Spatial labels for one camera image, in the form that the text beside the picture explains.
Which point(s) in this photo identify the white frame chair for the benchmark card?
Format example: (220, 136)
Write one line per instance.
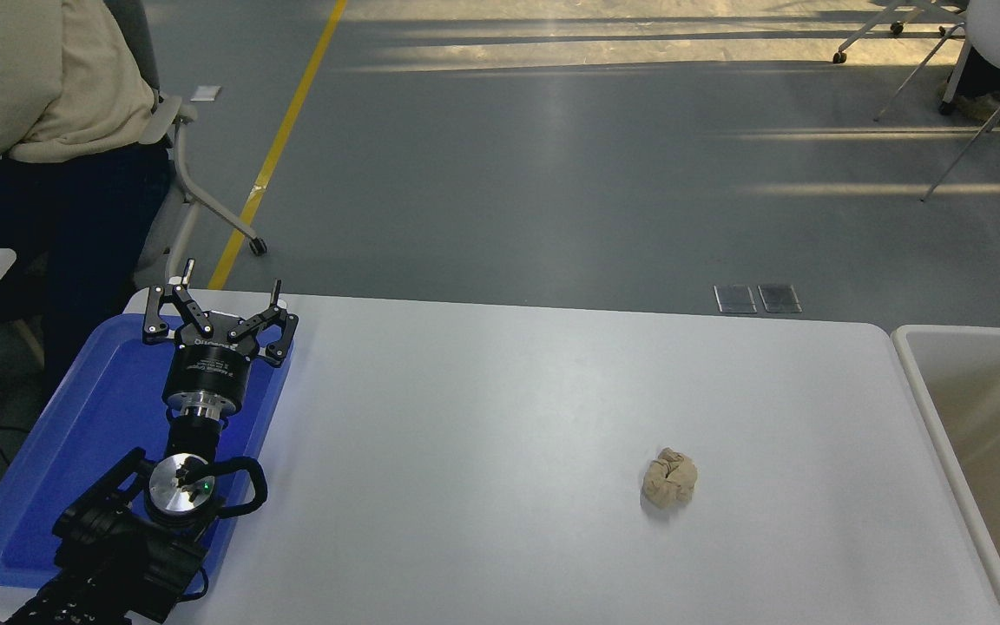
(977, 134)

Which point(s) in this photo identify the white floor label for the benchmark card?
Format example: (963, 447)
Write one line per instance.
(206, 92)

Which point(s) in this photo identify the grey office chair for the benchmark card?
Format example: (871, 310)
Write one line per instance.
(174, 117)

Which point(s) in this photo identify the rolling chair base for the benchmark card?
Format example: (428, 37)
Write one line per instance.
(878, 30)

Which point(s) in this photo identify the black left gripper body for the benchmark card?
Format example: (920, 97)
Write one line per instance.
(205, 369)

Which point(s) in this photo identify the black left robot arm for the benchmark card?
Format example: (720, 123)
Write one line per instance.
(118, 555)

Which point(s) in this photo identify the blue plastic tray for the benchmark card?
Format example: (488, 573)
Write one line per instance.
(57, 451)

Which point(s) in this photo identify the large pale bin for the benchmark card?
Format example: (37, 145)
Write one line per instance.
(986, 451)

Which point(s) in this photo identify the metal floor plate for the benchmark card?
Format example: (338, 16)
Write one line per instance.
(734, 299)
(779, 298)

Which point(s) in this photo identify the crumpled tan paper ball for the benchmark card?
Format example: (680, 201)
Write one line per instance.
(669, 480)

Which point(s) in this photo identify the seated person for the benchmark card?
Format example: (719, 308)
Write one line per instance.
(57, 78)

